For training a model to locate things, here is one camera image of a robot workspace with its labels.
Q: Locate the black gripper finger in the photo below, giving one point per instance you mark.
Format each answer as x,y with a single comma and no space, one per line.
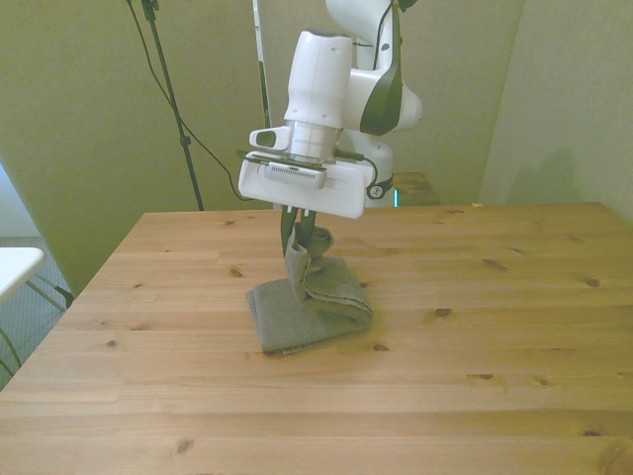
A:
305,230
286,230

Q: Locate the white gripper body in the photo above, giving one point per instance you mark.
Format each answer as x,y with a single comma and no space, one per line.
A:
341,193

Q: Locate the grey towel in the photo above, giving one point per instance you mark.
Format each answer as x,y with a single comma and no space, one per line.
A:
316,302

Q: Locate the small wooden robot base table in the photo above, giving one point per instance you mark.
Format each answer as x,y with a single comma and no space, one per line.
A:
418,185

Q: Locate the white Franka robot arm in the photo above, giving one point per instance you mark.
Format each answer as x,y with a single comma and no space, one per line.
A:
321,79

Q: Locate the white vertical partition strip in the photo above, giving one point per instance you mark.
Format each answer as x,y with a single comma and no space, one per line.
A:
262,64

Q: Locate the white side table top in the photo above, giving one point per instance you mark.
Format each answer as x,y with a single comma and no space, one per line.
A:
15,269

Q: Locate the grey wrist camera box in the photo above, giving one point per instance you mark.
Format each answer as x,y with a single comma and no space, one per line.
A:
297,174

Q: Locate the black camera stand pole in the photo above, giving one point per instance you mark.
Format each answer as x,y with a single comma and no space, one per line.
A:
173,104

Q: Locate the metal side table frame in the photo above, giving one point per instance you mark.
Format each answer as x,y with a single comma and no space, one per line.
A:
49,292

